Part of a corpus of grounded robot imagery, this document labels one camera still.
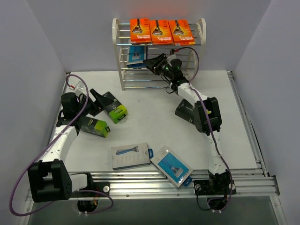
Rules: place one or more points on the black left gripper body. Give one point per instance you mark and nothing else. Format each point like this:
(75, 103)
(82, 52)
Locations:
(94, 107)

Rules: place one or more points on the orange Gillette Fusion5 razor box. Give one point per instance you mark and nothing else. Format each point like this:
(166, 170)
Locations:
(181, 32)

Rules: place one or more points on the aluminium rail base frame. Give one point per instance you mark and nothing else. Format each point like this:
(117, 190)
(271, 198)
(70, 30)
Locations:
(151, 120)

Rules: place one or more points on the black green Gillette Labs carton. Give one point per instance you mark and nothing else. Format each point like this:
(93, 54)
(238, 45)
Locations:
(95, 127)

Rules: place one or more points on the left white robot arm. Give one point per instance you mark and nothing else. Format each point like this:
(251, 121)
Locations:
(48, 177)

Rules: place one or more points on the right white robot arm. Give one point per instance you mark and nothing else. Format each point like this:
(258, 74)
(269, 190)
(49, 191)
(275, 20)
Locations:
(207, 120)

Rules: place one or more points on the Harry's blade cartridge pack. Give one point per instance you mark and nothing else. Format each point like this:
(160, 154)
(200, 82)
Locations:
(172, 167)

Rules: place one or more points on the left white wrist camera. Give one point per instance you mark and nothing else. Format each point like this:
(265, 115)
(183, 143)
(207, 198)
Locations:
(78, 89)

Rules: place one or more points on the grey Harry's box blue razor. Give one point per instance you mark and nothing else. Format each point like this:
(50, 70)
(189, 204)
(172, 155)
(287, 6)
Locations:
(130, 156)

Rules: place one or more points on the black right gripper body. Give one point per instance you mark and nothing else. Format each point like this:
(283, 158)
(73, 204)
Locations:
(157, 64)

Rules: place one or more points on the small orange Gillette razor box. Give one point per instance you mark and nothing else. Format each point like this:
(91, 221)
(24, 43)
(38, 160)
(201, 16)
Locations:
(140, 31)

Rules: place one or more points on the white chrome-bar shelf rack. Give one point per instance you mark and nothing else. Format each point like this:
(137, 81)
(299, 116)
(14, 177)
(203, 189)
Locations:
(142, 78)

